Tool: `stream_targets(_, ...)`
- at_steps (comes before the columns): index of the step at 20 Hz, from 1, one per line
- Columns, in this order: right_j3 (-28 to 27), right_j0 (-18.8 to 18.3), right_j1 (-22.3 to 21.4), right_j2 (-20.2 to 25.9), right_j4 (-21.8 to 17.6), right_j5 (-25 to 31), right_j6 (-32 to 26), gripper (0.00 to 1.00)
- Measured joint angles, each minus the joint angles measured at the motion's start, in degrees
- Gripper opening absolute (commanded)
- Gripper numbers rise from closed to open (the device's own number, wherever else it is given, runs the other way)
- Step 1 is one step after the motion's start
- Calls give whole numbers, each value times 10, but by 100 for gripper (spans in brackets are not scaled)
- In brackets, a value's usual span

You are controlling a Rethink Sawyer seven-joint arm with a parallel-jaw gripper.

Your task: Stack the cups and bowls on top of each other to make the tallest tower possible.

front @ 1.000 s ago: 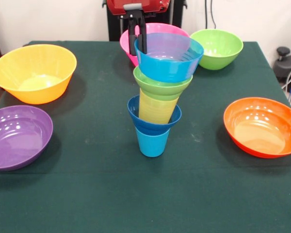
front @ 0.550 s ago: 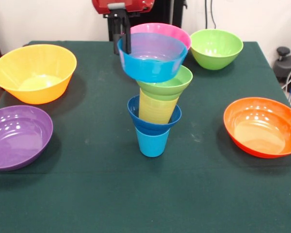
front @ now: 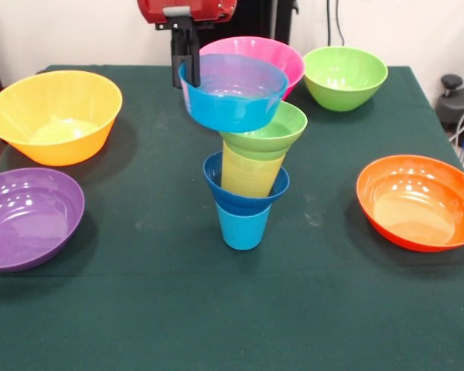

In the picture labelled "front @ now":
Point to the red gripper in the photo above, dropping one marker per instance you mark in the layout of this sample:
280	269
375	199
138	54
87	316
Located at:
193	9

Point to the translucent light blue bowl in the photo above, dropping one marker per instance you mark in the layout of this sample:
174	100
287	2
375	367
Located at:
232	112

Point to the small green plastic bowl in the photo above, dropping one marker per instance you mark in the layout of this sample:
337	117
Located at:
274	139

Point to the translucent yellow plastic cup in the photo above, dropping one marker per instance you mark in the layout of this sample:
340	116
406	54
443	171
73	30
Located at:
247	178

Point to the small dark blue bowl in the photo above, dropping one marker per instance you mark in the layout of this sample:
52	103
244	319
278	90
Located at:
243	203

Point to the large green plastic bowl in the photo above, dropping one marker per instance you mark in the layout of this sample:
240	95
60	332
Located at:
344	73

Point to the light blue plastic cup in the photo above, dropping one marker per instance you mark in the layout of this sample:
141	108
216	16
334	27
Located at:
241	232

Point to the large pink plastic bowl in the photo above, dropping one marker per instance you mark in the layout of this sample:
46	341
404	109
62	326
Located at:
278	58

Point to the large yellow plastic bowl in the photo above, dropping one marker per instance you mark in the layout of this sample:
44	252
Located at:
54	104

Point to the shallow purple plastic bowl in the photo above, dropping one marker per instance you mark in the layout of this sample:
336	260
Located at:
27	220

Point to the dark green tablecloth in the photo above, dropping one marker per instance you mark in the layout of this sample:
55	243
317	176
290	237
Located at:
232	309

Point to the black knob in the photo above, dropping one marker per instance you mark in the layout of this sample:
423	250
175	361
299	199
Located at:
451	82

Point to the shallow orange plastic bowl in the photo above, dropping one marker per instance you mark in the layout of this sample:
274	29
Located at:
417	205

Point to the black round base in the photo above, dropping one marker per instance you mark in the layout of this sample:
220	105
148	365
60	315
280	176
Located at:
462	104

